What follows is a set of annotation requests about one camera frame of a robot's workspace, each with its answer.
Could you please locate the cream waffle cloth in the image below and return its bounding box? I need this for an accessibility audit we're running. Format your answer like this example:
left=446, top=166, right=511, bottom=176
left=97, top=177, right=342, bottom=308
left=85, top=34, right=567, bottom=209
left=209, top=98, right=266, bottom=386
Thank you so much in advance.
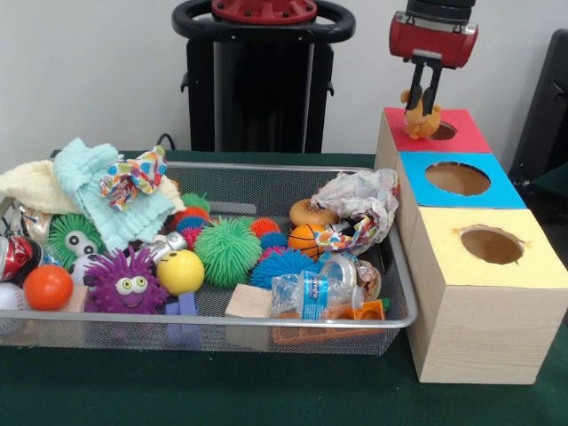
left=0, top=158, right=187, bottom=216

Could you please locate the light blue knitted cloth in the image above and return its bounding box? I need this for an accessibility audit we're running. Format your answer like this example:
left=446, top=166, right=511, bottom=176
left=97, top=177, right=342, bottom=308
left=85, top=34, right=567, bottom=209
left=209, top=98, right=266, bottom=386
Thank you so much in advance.
left=51, top=138, right=177, bottom=251

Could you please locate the tan orange ball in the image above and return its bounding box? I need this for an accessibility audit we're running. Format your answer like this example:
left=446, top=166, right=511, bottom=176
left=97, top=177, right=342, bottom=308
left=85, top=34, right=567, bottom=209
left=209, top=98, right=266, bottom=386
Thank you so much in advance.
left=288, top=198, right=338, bottom=227

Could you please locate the orange basketball toy ball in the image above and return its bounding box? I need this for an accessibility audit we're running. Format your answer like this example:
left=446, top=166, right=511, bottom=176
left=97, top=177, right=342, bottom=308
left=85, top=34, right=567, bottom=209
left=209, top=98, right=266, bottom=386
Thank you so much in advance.
left=286, top=222, right=325, bottom=260

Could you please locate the purple spiky ball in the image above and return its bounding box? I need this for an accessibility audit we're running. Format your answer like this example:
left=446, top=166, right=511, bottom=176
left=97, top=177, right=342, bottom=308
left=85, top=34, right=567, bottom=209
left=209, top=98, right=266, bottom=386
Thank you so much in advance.
left=82, top=248, right=167, bottom=316

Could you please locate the purple building block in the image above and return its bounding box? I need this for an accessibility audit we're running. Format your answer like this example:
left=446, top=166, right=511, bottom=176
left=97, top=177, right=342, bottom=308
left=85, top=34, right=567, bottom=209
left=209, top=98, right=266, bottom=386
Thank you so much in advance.
left=163, top=293, right=201, bottom=319

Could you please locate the yellow smiley ball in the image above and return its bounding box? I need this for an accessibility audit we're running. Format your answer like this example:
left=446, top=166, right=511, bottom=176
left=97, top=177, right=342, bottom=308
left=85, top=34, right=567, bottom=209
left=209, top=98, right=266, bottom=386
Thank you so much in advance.
left=156, top=249, right=206, bottom=296

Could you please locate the brown teddy bear toy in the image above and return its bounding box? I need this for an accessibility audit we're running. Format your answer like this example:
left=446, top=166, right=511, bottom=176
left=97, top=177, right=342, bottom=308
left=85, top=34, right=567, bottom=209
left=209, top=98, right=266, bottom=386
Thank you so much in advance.
left=399, top=87, right=443, bottom=140

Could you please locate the crushed clear plastic bottle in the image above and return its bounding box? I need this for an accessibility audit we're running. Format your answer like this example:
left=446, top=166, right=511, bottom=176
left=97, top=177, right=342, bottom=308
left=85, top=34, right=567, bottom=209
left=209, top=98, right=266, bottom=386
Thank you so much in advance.
left=271, top=271, right=365, bottom=320

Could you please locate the shallow clear mesh bin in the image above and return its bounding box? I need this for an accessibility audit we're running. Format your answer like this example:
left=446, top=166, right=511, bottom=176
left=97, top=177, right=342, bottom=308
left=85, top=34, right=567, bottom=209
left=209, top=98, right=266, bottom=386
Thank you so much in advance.
left=0, top=158, right=418, bottom=358

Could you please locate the large blue spiky ball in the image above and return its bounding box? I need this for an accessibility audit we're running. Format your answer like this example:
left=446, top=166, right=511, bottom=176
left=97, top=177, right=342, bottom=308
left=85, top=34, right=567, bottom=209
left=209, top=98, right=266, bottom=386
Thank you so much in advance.
left=250, top=247, right=322, bottom=289

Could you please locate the green spiky ball with eyes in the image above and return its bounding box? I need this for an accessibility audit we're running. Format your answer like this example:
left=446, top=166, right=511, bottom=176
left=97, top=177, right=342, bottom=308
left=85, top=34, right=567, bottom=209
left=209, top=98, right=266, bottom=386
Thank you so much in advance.
left=46, top=213, right=106, bottom=270

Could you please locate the wooden box with three holes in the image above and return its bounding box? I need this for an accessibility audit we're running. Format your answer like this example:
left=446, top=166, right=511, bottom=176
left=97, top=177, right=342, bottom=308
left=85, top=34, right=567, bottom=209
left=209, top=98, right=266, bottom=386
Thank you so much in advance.
left=375, top=107, right=568, bottom=385

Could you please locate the polka dot patterned cloth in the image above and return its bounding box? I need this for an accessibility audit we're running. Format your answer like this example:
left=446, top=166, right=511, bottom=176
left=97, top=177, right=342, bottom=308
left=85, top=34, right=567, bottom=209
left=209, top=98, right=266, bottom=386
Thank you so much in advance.
left=99, top=146, right=168, bottom=210

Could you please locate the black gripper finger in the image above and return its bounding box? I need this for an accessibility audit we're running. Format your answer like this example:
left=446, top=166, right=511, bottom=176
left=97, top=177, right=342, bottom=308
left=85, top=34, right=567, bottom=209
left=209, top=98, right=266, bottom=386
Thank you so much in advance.
left=426, top=60, right=444, bottom=116
left=409, top=57, right=427, bottom=111

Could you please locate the dark green table cloth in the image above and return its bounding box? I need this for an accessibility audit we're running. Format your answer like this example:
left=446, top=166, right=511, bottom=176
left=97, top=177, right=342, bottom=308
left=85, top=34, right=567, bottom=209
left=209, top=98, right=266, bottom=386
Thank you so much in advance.
left=0, top=149, right=568, bottom=426

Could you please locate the black panel on stand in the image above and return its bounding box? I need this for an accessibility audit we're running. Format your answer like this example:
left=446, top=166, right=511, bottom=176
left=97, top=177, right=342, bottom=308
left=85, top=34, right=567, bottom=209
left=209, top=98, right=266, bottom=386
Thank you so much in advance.
left=515, top=29, right=568, bottom=201

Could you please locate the plain wooden block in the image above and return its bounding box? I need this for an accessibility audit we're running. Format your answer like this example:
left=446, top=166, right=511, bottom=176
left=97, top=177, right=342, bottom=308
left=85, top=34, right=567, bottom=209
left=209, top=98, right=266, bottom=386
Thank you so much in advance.
left=224, top=284, right=274, bottom=320

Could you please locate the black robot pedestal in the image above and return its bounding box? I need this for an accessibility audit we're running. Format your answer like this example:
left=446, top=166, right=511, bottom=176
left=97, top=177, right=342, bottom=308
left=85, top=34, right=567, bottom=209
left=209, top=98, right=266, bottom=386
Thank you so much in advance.
left=173, top=0, right=356, bottom=154

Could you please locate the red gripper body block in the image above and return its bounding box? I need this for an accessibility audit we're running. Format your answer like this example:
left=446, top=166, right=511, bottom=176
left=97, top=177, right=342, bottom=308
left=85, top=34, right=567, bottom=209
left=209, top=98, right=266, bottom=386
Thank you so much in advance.
left=389, top=12, right=479, bottom=70

